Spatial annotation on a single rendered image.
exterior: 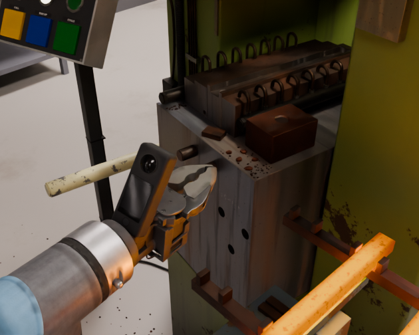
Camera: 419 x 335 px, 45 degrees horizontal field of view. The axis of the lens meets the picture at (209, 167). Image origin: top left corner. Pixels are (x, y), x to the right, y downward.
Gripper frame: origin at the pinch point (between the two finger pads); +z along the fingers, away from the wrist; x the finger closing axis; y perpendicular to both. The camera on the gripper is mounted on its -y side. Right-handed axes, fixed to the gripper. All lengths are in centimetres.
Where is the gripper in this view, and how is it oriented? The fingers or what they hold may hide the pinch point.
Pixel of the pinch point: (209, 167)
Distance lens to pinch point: 75.6
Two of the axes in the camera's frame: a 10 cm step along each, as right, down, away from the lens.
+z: 6.1, -4.3, 6.7
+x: 7.9, 4.5, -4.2
